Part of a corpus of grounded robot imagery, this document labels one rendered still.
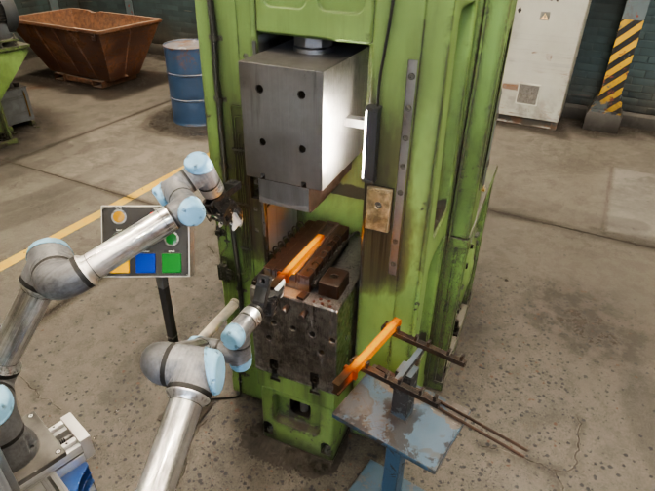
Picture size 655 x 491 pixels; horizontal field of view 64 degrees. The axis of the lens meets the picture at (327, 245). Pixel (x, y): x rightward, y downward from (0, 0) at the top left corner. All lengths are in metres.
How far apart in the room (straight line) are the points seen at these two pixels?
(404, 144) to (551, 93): 5.21
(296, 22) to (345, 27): 0.17
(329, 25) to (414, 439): 1.38
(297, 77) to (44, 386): 2.26
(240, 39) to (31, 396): 2.18
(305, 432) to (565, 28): 5.41
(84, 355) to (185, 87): 3.88
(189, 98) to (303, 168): 4.80
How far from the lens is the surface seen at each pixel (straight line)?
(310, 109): 1.72
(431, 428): 1.95
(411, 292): 2.07
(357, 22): 1.75
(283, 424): 2.60
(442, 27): 1.69
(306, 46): 1.89
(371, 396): 2.01
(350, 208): 2.37
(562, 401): 3.16
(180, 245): 2.13
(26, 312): 1.70
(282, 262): 2.10
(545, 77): 6.89
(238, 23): 1.95
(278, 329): 2.17
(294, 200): 1.87
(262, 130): 1.83
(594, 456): 2.98
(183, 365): 1.42
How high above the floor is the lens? 2.16
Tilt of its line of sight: 32 degrees down
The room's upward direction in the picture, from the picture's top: 1 degrees clockwise
